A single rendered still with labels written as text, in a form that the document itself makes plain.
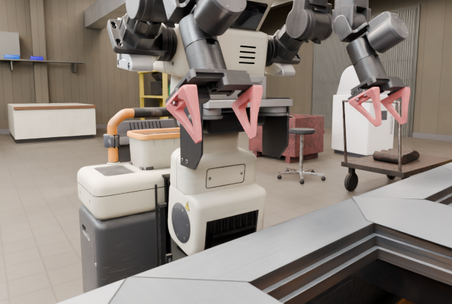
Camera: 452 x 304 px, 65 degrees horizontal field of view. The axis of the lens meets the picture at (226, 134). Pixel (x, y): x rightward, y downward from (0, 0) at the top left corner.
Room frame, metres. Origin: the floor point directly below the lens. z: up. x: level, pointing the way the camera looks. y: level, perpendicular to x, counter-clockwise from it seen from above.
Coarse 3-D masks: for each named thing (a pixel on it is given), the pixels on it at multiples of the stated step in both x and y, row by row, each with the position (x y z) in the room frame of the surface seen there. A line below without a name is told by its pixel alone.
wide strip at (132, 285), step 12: (120, 288) 0.34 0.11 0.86; (132, 288) 0.34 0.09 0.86; (144, 288) 0.34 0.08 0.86; (156, 288) 0.34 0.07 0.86; (168, 288) 0.34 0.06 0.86; (180, 288) 0.34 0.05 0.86; (192, 288) 0.34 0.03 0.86; (204, 288) 0.34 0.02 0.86; (216, 288) 0.34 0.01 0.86; (228, 288) 0.34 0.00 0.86; (240, 288) 0.34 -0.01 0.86; (252, 288) 0.34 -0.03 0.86; (120, 300) 0.32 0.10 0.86; (132, 300) 0.32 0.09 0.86; (144, 300) 0.32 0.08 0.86; (156, 300) 0.32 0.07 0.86; (168, 300) 0.32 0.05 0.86; (180, 300) 0.32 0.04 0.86; (192, 300) 0.32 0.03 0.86; (204, 300) 0.32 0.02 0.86; (216, 300) 0.32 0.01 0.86; (228, 300) 0.32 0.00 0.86; (240, 300) 0.32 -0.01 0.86; (252, 300) 0.32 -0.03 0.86; (264, 300) 0.32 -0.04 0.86; (276, 300) 0.32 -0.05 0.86
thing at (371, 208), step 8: (368, 200) 0.62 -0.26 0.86; (376, 200) 0.62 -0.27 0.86; (384, 200) 0.62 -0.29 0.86; (392, 200) 0.62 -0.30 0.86; (400, 200) 0.62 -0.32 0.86; (408, 200) 0.62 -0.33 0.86; (416, 200) 0.62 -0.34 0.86; (360, 208) 0.58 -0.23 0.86; (368, 208) 0.58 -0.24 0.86; (376, 208) 0.58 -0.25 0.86; (384, 208) 0.58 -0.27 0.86; (392, 208) 0.58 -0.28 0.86; (368, 216) 0.54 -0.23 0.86; (376, 216) 0.54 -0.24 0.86
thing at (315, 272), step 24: (360, 240) 0.49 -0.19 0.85; (384, 240) 0.50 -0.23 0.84; (408, 240) 0.48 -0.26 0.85; (288, 264) 0.39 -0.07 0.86; (312, 264) 0.42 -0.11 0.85; (336, 264) 0.44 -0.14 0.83; (360, 264) 0.47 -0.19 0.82; (408, 264) 0.47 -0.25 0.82; (432, 264) 0.45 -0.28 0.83; (264, 288) 0.36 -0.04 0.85; (288, 288) 0.38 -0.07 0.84; (312, 288) 0.40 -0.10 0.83
